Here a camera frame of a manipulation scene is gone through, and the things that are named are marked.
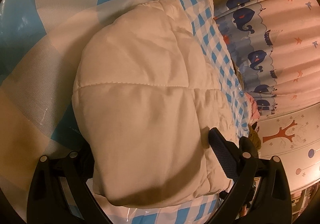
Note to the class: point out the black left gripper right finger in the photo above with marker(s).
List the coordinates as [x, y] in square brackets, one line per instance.
[260, 193]

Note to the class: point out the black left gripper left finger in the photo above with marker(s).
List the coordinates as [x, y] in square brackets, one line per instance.
[47, 202]

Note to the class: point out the white quilted down jacket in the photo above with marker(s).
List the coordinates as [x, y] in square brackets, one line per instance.
[145, 98]

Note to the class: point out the cluttered shelf unit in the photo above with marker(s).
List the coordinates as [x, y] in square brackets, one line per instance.
[301, 198]

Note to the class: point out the brown plush toy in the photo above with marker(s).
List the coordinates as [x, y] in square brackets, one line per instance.
[253, 136]

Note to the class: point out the white decorated wardrobe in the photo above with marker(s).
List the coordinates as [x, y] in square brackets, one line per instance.
[294, 138]

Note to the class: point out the pink whale pattern curtain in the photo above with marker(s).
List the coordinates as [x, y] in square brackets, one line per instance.
[275, 47]

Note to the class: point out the blue white checkered storage bag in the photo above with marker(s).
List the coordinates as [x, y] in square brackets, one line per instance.
[41, 45]

